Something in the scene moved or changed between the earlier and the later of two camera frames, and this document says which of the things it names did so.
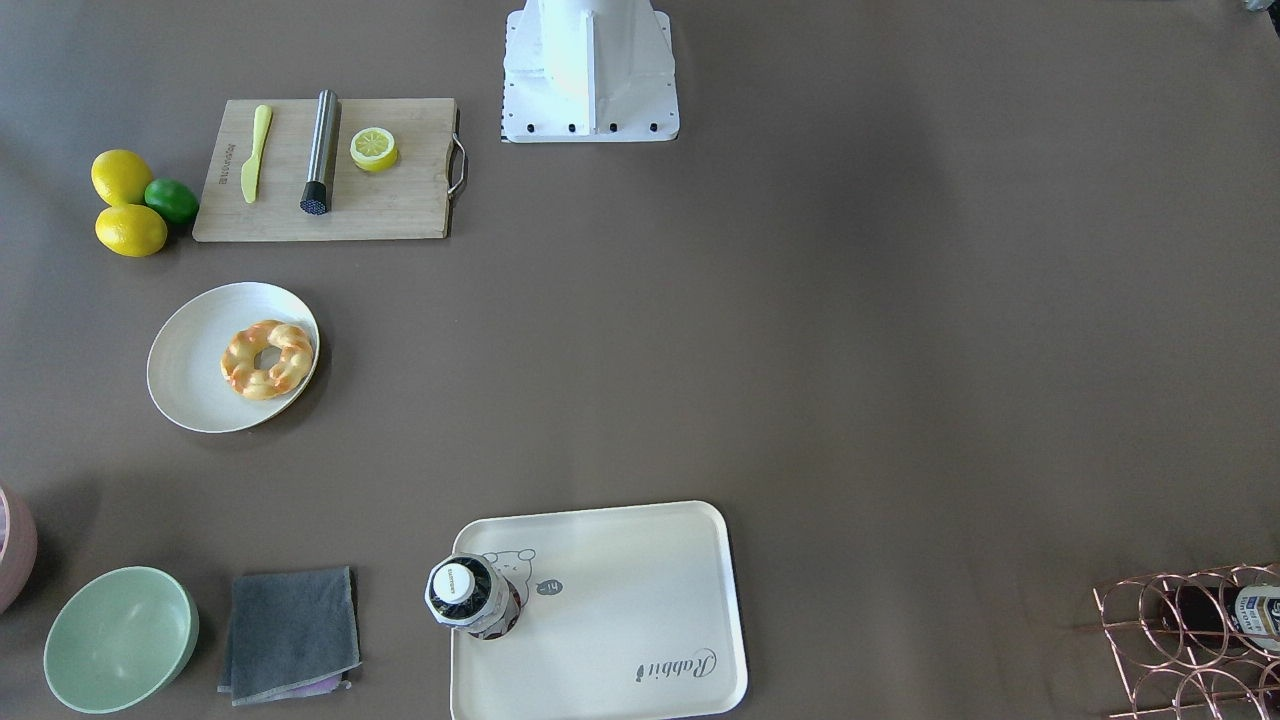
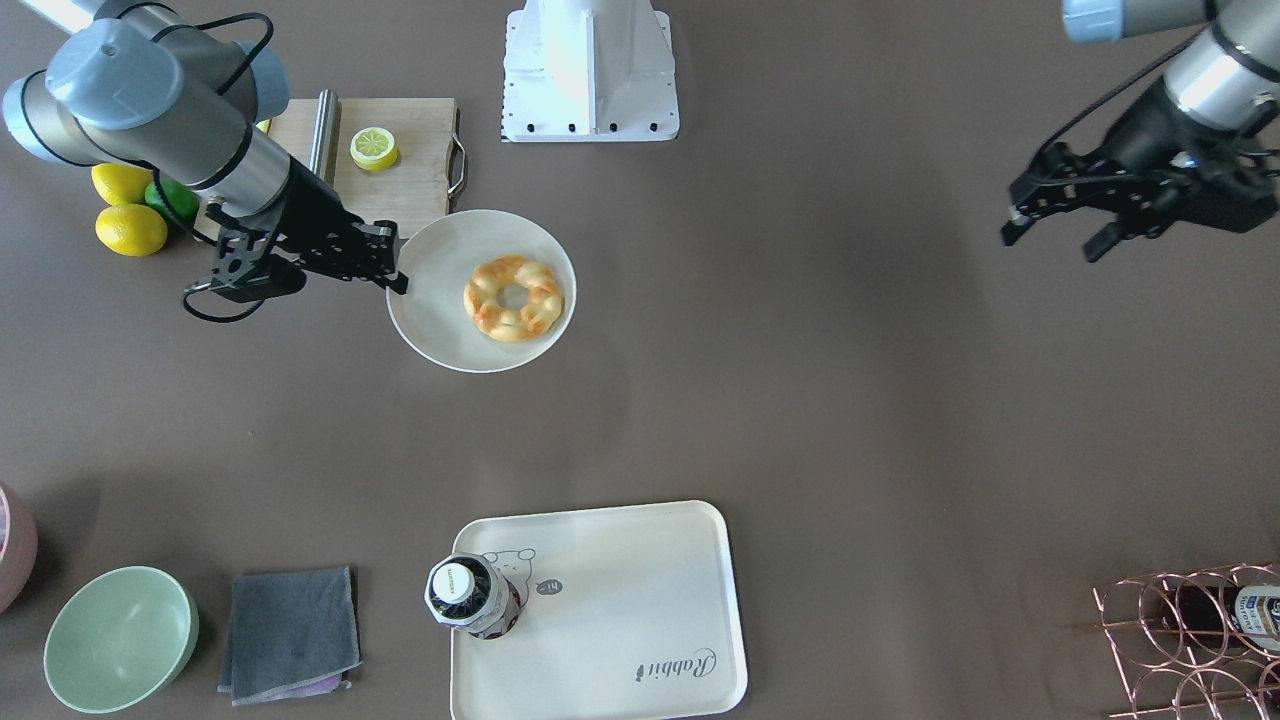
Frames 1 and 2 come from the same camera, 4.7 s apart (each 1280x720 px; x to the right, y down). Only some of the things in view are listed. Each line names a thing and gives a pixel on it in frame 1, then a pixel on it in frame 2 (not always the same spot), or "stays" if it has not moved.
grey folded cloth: x=291 y=634 stays
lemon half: x=373 y=149 stays
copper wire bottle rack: x=1197 y=645 stays
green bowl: x=119 y=640 stays
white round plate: x=184 y=362 → x=489 y=291
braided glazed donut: x=239 y=368 → x=541 y=313
